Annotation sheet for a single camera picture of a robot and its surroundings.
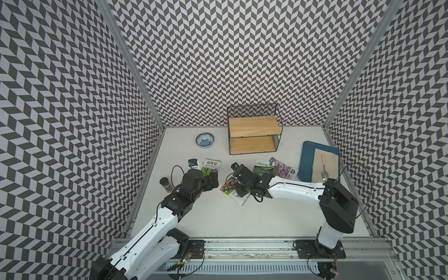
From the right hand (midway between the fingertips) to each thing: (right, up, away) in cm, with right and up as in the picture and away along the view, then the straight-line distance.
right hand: (240, 185), depth 86 cm
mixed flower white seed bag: (-6, -3, +3) cm, 8 cm away
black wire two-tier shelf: (+8, +29, +8) cm, 31 cm away
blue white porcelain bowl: (-22, +23, +25) cm, 40 cm away
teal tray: (+39, +12, +14) cm, 43 cm away
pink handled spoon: (+46, +4, +8) cm, 47 cm away
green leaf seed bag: (+14, +7, +13) cm, 20 cm away
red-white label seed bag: (-17, +8, +14) cm, 23 cm away
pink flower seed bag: (+25, +5, +10) cm, 28 cm away
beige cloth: (+53, +8, +12) cm, 55 cm away
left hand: (-15, +6, -6) cm, 17 cm away
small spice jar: (-36, +1, -3) cm, 36 cm away
